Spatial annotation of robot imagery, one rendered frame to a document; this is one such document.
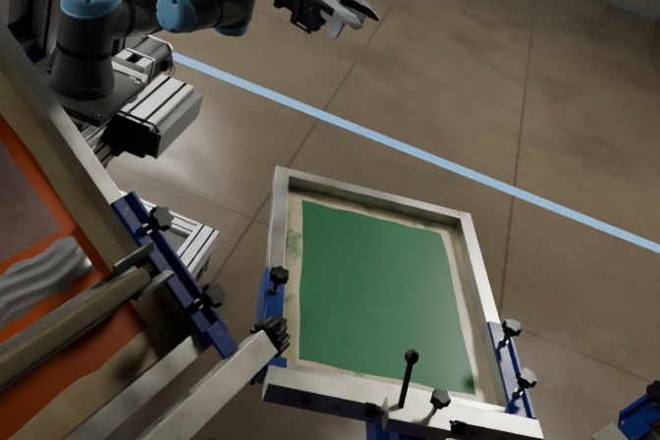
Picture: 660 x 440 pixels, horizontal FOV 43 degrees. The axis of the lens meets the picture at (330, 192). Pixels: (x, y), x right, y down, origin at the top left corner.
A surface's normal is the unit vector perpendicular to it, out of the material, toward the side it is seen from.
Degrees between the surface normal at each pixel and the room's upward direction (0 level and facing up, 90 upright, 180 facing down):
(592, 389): 0
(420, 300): 0
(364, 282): 0
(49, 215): 32
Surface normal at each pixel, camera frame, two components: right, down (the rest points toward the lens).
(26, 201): 0.69, -0.43
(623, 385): 0.29, -0.80
